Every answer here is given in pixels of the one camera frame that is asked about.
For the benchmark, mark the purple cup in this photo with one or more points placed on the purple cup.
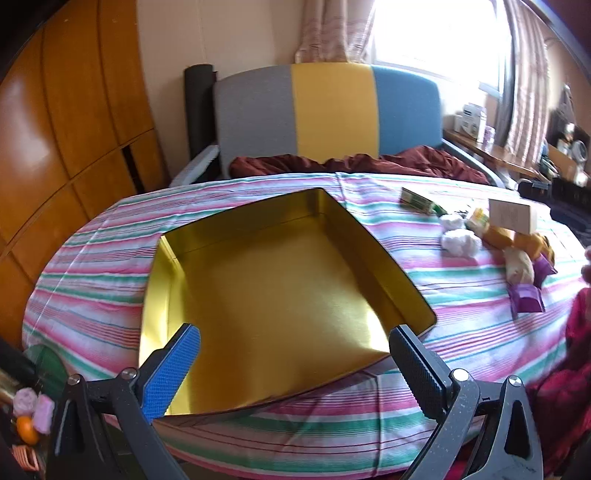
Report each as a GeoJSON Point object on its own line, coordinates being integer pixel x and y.
{"type": "Point", "coordinates": [488, 134]}

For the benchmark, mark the wooden wardrobe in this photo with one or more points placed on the wooden wardrobe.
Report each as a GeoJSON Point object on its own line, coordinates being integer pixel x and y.
{"type": "Point", "coordinates": [69, 115]}

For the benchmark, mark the dark red box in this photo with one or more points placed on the dark red box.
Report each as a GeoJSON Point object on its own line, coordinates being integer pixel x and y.
{"type": "Point", "coordinates": [277, 286]}

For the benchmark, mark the white carton box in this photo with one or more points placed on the white carton box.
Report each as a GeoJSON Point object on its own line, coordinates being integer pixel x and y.
{"type": "Point", "coordinates": [472, 119]}

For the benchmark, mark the window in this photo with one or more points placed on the window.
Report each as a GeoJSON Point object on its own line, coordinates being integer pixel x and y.
{"type": "Point", "coordinates": [438, 37]}

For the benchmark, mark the orange fruit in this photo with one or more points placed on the orange fruit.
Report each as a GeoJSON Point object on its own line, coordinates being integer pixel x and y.
{"type": "Point", "coordinates": [27, 430]}

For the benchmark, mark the beige box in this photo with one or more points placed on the beige box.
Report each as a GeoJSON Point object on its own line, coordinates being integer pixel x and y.
{"type": "Point", "coordinates": [512, 214]}

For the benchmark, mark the cluttered shelf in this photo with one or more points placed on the cluttered shelf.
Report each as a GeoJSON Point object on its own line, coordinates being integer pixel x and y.
{"type": "Point", "coordinates": [570, 138]}

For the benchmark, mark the yellow green packet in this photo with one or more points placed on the yellow green packet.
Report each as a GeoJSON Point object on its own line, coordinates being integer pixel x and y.
{"type": "Point", "coordinates": [478, 219]}

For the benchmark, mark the striped bed sheet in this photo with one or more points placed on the striped bed sheet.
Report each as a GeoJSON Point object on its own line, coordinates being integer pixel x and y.
{"type": "Point", "coordinates": [101, 286]}

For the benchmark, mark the pink rolled cloth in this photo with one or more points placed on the pink rolled cloth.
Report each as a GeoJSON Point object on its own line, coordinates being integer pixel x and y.
{"type": "Point", "coordinates": [37, 408]}

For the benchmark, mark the pink patterned curtain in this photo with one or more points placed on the pink patterned curtain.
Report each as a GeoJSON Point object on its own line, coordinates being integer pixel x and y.
{"type": "Point", "coordinates": [526, 69]}
{"type": "Point", "coordinates": [332, 27]}

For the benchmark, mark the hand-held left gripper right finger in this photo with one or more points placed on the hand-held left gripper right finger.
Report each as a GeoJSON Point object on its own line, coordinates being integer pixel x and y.
{"type": "Point", "coordinates": [418, 374]}

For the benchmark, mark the cream cloth ball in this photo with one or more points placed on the cream cloth ball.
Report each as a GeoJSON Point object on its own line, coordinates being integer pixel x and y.
{"type": "Point", "coordinates": [519, 265]}

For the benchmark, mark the pink red cloth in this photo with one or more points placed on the pink red cloth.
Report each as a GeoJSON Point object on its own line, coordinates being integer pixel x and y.
{"type": "Point", "coordinates": [568, 378]}

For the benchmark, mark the wooden side desk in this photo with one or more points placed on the wooden side desk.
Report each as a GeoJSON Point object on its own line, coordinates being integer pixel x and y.
{"type": "Point", "coordinates": [489, 150]}

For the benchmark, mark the maroon blanket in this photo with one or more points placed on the maroon blanket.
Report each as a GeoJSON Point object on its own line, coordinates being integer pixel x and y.
{"type": "Point", "coordinates": [360, 164]}

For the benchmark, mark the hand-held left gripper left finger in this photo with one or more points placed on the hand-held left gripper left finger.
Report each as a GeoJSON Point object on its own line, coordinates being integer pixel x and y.
{"type": "Point", "coordinates": [171, 369]}

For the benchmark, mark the grey yellow blue chair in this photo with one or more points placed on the grey yellow blue chair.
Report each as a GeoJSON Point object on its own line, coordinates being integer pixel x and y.
{"type": "Point", "coordinates": [332, 110]}

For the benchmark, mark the white tissue ball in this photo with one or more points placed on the white tissue ball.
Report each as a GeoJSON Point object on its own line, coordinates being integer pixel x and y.
{"type": "Point", "coordinates": [459, 242]}
{"type": "Point", "coordinates": [451, 221]}

